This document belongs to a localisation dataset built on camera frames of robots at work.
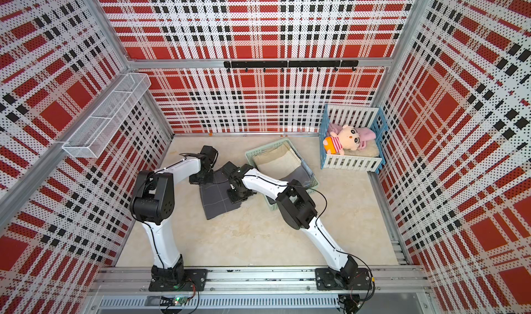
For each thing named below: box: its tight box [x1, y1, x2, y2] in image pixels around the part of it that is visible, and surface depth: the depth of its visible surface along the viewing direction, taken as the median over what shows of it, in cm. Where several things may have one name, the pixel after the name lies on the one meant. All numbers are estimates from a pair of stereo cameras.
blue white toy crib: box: [319, 103, 388, 174], surface depth 105 cm
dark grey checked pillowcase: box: [199, 166, 242, 220], surface depth 95 cm
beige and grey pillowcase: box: [252, 143, 313, 185], surface depth 103 cm
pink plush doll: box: [322, 124, 377, 156], surface depth 100 cm
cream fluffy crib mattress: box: [342, 138, 380, 158], surface depth 105 cm
